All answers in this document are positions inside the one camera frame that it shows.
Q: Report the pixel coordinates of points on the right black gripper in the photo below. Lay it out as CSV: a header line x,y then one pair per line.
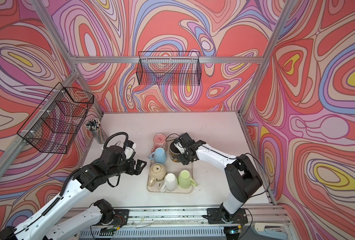
x,y
183,160

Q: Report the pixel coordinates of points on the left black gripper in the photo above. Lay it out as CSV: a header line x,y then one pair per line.
x,y
138,170

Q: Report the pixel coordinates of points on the black mug red inside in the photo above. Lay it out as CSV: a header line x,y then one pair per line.
x,y
175,154

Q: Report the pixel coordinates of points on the beige serving tray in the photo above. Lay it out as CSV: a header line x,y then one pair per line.
x,y
174,168

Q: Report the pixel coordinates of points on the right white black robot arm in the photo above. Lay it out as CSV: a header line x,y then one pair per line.
x,y
242,177

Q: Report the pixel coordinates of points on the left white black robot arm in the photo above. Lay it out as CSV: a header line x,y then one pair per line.
x,y
80,183

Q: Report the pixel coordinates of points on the light blue mug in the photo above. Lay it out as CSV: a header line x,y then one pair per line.
x,y
159,156

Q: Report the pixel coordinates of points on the pink mug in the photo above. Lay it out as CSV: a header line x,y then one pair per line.
x,y
159,141

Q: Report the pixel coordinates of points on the white mug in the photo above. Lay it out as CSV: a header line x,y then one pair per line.
x,y
170,183

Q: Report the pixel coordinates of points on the light green mug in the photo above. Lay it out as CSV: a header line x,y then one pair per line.
x,y
185,181

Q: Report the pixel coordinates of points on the beige teapot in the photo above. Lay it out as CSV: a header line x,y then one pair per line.
x,y
157,173

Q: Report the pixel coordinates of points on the metal cup of pens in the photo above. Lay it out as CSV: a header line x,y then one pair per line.
x,y
94,126

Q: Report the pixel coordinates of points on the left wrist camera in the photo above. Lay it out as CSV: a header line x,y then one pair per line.
x,y
130,148

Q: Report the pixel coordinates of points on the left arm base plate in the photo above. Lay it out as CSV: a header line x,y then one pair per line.
x,y
116,218

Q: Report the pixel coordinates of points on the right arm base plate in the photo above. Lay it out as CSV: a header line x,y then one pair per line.
x,y
221,216

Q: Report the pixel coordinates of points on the back black wire basket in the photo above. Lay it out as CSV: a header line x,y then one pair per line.
x,y
169,68

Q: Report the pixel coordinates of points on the black wire basket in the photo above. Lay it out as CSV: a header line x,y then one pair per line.
x,y
169,68
53,128

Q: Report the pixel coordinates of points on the left black wire basket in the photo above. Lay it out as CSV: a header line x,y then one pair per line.
x,y
53,128

